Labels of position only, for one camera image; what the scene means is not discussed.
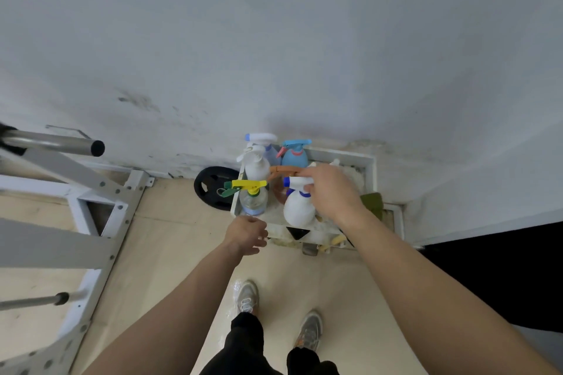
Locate round white bottle blue-tipped sprayer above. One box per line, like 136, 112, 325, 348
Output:
282, 175, 318, 230

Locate person's right hand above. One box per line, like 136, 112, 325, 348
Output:
297, 162, 369, 231

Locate person's grey shoe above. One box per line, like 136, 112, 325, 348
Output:
293, 310, 324, 352
232, 279, 260, 315

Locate white shelf yellow poles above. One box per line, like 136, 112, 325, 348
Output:
229, 146, 406, 255

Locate clear bottle yellow green sprayer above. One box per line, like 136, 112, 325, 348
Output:
217, 179, 270, 217

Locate white spray bottle teal label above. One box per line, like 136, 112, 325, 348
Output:
235, 145, 272, 183

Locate person's left grey shoe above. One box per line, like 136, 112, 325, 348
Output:
232, 279, 260, 315

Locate orange spray bottle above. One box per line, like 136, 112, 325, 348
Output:
267, 165, 305, 207

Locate person's right grey shoe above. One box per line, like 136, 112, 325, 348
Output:
293, 310, 324, 352

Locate grey bar black end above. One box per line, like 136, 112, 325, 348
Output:
0, 124, 106, 158

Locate black shorts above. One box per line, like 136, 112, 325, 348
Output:
200, 312, 341, 375

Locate blue spray bottle pink trigger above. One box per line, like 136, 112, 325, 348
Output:
276, 139, 314, 169

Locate person's left forearm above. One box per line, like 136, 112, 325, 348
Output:
81, 243, 246, 375

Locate pale blue bottle white sprayer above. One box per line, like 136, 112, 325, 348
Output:
244, 132, 283, 167

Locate white metal rack frame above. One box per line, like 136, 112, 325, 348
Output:
0, 146, 156, 375

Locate green microfibre cloth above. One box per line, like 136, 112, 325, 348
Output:
360, 192, 385, 221

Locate black weight plate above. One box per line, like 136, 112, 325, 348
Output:
194, 166, 241, 213

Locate person's left hand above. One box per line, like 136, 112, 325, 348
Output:
223, 215, 270, 257

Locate person's right forearm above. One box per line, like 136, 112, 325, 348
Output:
342, 219, 562, 375

